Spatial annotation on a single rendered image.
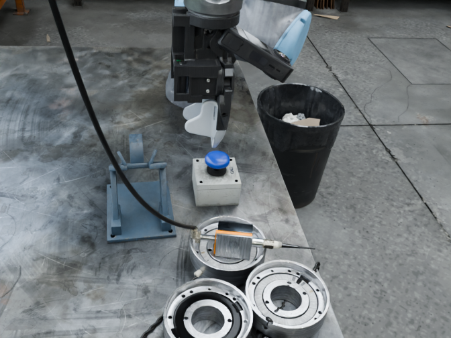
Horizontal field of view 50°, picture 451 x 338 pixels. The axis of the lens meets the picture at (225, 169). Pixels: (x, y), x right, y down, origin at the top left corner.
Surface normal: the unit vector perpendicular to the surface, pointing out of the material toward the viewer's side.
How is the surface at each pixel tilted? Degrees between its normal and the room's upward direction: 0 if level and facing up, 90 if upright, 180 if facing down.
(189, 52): 90
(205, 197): 90
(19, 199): 0
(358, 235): 0
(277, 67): 88
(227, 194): 90
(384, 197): 0
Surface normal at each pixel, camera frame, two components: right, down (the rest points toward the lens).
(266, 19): -0.22, 0.26
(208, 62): 0.07, -0.79
